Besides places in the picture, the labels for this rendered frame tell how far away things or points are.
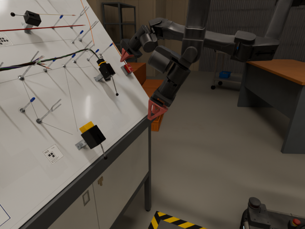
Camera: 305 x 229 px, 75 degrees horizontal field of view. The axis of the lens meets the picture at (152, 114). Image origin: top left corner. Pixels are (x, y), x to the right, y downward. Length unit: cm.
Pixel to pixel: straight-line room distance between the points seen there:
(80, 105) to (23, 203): 39
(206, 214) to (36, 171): 137
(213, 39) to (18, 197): 82
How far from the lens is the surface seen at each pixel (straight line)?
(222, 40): 85
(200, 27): 59
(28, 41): 92
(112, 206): 111
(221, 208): 185
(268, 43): 85
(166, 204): 180
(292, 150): 281
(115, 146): 88
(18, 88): 78
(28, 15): 90
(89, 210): 94
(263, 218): 150
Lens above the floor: 132
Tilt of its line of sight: 23 degrees down
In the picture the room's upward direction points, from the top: straight up
